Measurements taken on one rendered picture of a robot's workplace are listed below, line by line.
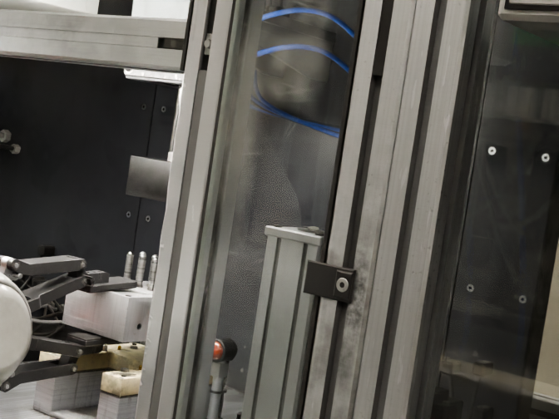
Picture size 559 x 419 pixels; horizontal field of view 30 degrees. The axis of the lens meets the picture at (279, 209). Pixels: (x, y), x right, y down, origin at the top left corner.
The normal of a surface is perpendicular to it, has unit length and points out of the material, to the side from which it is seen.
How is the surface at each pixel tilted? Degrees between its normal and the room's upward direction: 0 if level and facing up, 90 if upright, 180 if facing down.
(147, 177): 90
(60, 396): 90
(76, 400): 90
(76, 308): 89
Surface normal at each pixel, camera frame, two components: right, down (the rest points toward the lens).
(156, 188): -0.59, -0.04
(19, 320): 0.81, -0.01
